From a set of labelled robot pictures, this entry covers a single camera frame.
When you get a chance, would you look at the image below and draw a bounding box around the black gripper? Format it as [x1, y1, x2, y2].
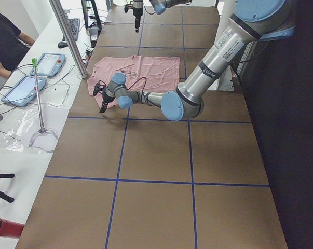
[92, 80, 115, 113]
[124, 0, 143, 33]

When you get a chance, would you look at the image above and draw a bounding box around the pink t-shirt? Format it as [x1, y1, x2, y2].
[87, 55, 180, 96]

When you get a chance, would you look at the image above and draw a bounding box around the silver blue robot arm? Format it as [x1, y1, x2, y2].
[124, 0, 192, 33]
[100, 1, 297, 121]

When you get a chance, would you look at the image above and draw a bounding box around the black power box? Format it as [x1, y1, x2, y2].
[89, 26, 99, 48]

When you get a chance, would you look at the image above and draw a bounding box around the black keyboard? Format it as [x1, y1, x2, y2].
[66, 18, 80, 41]

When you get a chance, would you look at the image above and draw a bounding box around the upper blue teach pendant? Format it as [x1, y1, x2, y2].
[32, 53, 66, 78]

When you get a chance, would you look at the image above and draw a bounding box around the blue teach pendant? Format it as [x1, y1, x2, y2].
[32, 53, 66, 78]
[1, 76, 37, 107]

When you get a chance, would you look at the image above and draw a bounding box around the black computer mouse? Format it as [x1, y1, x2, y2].
[57, 41, 68, 49]

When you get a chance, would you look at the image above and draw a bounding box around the lower blue teach pendant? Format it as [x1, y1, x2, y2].
[1, 76, 37, 107]

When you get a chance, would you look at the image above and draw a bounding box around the person in black shirt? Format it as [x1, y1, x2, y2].
[0, 13, 35, 79]

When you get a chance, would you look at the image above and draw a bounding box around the black tripod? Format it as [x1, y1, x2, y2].
[0, 173, 15, 203]

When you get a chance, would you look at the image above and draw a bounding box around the red cylinder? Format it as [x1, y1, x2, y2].
[0, 218, 24, 239]

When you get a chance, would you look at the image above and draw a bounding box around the aluminium frame post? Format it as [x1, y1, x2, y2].
[49, 0, 88, 79]

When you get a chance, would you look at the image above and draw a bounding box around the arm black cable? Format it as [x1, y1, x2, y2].
[125, 76, 157, 104]

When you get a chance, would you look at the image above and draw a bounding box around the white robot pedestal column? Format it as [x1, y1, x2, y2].
[208, 0, 235, 91]

